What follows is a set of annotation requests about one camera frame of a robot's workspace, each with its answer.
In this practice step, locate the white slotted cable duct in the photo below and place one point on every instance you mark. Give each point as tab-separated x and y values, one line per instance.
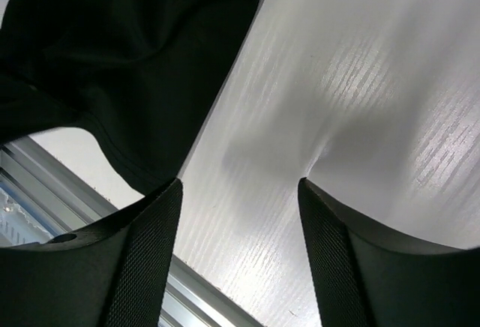
18	227

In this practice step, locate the black t shirt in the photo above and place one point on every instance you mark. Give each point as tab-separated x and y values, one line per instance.
139	75

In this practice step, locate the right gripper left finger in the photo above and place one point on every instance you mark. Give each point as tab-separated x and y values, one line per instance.
112	272

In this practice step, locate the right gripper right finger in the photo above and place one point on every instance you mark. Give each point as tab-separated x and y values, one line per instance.
367	274

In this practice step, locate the aluminium mounting rail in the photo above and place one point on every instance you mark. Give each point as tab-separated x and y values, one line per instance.
62	203

